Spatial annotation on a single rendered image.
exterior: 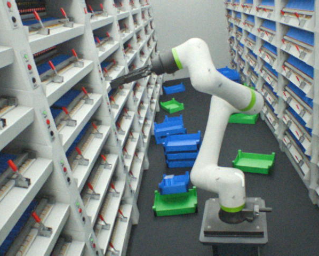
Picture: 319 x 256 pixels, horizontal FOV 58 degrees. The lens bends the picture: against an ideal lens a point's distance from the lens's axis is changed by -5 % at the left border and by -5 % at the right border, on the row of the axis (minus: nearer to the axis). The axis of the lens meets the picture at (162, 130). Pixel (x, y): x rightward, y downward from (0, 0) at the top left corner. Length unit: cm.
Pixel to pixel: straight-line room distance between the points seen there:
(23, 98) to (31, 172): 23
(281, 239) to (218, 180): 64
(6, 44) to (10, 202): 45
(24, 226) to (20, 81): 45
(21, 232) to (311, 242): 148
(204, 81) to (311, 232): 118
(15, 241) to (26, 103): 42
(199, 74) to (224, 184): 54
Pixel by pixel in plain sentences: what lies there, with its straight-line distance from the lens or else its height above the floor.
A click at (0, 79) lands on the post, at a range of 101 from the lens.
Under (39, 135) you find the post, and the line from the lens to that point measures 102.
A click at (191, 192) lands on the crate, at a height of 3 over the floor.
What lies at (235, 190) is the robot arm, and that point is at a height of 50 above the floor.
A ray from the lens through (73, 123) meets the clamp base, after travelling 126.
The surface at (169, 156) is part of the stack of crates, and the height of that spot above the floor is 11.
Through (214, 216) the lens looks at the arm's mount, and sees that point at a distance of 156.
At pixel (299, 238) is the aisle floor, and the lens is 190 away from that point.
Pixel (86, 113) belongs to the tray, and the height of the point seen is 93.
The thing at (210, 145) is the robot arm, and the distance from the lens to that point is 151.
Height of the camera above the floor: 134
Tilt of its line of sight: 24 degrees down
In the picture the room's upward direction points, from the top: 11 degrees counter-clockwise
